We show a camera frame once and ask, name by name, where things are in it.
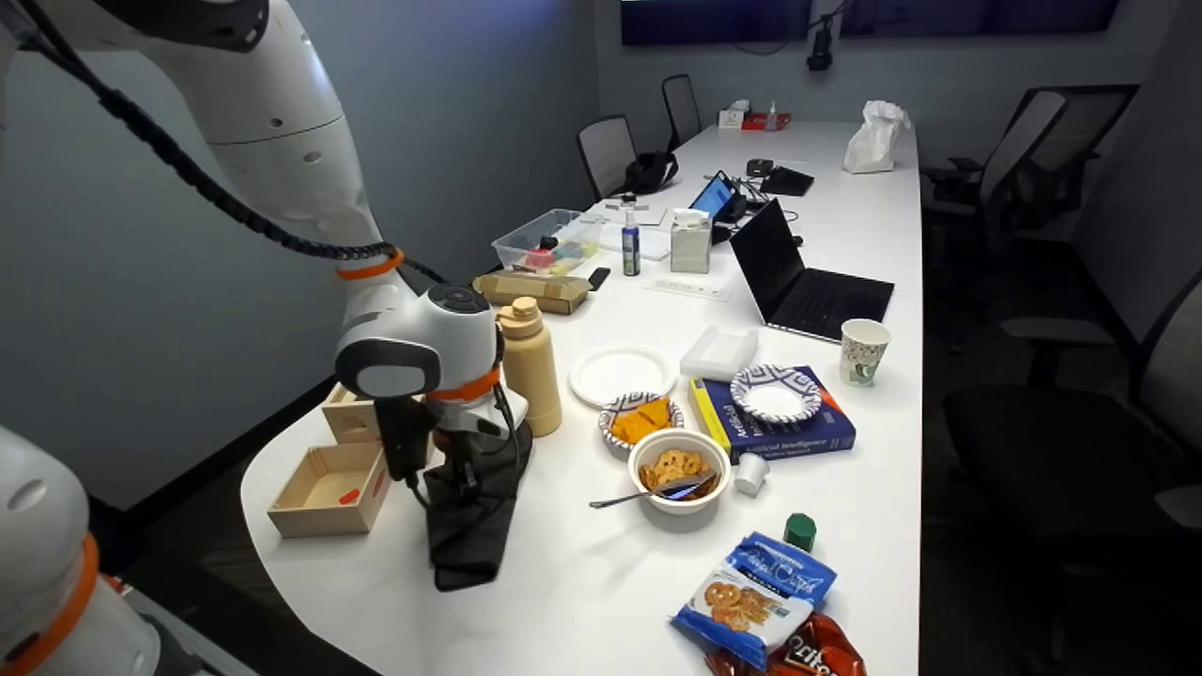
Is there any black conference webcam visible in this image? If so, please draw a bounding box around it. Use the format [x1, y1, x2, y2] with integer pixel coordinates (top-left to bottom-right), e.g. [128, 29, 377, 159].
[802, 0, 840, 74]

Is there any metal spoon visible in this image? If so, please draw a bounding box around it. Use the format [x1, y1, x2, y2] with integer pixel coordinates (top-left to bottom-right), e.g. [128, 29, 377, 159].
[586, 475, 720, 515]

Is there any wooden shape sorter box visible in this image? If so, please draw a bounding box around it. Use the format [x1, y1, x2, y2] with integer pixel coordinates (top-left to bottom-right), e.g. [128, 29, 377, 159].
[319, 382, 387, 450]

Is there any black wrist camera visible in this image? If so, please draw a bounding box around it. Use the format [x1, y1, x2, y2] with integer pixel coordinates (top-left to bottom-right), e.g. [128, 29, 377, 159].
[373, 390, 438, 487]

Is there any white paper cup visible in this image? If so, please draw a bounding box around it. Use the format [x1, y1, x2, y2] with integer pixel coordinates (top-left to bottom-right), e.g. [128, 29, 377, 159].
[836, 317, 895, 387]

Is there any office chair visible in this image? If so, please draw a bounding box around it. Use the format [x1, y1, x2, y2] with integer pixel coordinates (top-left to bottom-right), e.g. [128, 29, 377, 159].
[656, 70, 705, 154]
[575, 112, 642, 202]
[941, 267, 1202, 556]
[919, 79, 1143, 257]

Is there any black open laptop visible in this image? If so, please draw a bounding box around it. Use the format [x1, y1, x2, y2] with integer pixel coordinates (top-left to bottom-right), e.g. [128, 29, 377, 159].
[730, 197, 898, 341]

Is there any white plastic bag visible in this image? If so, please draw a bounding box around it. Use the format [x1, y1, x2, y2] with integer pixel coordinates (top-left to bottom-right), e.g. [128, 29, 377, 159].
[836, 97, 915, 177]

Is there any open wooden tray box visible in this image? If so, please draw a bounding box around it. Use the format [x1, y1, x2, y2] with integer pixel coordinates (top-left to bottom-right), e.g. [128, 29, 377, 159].
[267, 440, 399, 540]

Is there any wall-mounted monitor screen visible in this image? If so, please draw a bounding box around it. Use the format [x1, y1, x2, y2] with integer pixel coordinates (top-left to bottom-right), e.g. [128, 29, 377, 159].
[836, 0, 1124, 37]
[617, 0, 818, 54]

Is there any patterned plate with orange chips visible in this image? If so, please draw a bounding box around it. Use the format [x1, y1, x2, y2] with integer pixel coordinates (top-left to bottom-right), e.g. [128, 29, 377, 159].
[597, 390, 692, 459]

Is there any black bag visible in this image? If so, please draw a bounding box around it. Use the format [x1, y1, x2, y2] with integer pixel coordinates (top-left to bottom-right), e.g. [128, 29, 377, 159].
[625, 146, 685, 198]

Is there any blue cookie bag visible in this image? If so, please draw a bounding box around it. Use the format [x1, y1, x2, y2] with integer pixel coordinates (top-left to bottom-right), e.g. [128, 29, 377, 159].
[667, 531, 840, 674]

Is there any beige water bottle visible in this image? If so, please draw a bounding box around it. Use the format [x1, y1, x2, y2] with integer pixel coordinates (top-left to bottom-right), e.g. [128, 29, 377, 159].
[496, 293, 566, 443]

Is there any white paper plate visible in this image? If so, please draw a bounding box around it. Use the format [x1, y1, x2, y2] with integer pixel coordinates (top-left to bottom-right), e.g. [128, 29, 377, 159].
[566, 347, 677, 413]

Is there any white bowl with cookies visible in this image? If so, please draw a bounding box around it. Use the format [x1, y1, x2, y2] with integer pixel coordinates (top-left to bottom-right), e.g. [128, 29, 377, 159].
[625, 425, 731, 519]

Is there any red snack bag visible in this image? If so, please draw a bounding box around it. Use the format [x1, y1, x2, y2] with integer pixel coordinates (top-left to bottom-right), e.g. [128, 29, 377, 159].
[705, 607, 870, 676]

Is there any white carton box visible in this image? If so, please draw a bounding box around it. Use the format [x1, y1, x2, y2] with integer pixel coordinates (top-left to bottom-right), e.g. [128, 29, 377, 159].
[665, 208, 715, 277]

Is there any long tan wooden block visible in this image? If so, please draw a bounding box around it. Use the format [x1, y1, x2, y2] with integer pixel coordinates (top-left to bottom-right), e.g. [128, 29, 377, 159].
[468, 267, 592, 321]

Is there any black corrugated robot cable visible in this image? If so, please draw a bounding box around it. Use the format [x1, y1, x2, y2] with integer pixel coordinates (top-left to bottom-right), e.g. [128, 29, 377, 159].
[10, 0, 446, 288]

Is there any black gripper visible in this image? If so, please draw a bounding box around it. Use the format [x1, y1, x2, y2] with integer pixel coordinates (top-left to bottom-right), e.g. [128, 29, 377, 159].
[427, 425, 503, 507]

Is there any tablet with blue screen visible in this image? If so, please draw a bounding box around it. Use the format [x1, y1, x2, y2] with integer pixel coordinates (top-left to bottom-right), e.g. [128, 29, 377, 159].
[687, 169, 747, 228]

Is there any black pouch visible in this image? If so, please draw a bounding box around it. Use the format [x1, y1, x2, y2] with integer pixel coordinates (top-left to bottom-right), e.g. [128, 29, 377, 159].
[760, 163, 818, 198]

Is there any white foam container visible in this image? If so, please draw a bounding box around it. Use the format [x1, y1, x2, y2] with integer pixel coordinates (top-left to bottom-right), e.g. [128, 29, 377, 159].
[677, 321, 764, 382]

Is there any black cloth towel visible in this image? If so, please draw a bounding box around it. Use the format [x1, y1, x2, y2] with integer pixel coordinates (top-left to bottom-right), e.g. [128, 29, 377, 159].
[417, 425, 536, 595]

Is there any small white cube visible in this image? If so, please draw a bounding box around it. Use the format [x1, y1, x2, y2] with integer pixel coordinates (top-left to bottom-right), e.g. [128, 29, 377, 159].
[731, 450, 770, 500]

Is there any dark blue book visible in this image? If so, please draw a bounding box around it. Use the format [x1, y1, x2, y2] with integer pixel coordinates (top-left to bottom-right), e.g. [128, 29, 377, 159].
[685, 366, 861, 461]

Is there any green bottle cap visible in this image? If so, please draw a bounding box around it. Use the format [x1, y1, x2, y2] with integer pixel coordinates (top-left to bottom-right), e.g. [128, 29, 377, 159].
[782, 507, 818, 556]

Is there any clear plastic container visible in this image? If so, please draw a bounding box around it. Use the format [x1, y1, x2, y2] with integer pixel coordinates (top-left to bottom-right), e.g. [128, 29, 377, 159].
[488, 202, 610, 274]

